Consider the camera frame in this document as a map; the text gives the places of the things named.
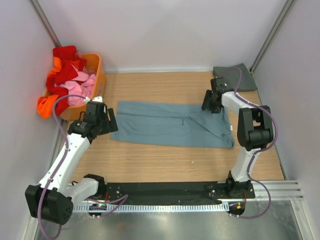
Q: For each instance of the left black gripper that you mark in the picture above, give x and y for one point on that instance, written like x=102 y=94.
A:
x=111 y=126

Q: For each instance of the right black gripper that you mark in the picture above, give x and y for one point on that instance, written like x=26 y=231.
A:
x=206 y=104

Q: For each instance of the blue-grey t shirt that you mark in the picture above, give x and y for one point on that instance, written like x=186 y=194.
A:
x=167 y=124

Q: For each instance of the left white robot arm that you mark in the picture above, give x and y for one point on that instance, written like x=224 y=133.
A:
x=53 y=199

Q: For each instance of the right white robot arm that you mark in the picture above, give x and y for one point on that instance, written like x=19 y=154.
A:
x=254 y=133

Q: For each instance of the folded dark grey t shirt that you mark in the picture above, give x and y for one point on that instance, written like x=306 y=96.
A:
x=236 y=77

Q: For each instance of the orange plastic laundry basket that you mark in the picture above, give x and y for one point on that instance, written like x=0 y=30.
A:
x=94 y=62

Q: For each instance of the pink t shirt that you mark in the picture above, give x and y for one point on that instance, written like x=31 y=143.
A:
x=74 y=78

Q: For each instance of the orange t shirt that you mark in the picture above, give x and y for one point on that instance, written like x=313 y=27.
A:
x=45 y=103

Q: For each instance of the red t shirt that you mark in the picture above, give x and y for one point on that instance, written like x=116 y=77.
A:
x=51 y=89

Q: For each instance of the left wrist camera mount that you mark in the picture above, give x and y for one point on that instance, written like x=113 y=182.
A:
x=94 y=99

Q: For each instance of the right aluminium corner post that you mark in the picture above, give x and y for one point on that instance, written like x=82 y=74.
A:
x=280 y=19

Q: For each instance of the aluminium corner post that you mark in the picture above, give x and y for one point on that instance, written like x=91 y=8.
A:
x=45 y=22
x=280 y=19

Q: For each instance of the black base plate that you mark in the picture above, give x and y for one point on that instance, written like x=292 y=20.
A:
x=177 y=193

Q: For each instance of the slotted white cable duct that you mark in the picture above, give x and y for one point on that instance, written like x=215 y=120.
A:
x=89 y=207

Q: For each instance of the aluminium frame rail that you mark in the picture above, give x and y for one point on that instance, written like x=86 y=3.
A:
x=277 y=190

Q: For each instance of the left aluminium corner post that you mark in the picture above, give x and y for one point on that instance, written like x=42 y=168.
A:
x=45 y=22

